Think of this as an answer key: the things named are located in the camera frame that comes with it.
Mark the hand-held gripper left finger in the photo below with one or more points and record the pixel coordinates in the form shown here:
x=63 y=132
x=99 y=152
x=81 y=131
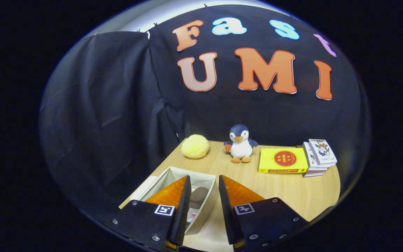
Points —
x=182 y=213

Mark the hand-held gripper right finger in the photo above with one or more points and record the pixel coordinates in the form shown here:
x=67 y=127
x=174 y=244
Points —
x=226 y=213

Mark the cream fabric storage box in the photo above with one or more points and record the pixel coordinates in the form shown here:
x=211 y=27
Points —
x=205 y=179

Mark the yellow round plush bun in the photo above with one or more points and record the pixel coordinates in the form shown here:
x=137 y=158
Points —
x=195 y=147

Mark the penguin plush toy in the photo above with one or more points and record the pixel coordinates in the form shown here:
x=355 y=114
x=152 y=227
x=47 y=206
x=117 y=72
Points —
x=241 y=147

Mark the yellow book with red circle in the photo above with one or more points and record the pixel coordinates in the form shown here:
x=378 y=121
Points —
x=282 y=161

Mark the white floral cover book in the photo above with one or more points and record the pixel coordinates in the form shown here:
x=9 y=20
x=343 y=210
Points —
x=323 y=152

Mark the row of black cloth clips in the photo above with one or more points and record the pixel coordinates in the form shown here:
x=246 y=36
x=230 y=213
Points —
x=155 y=25

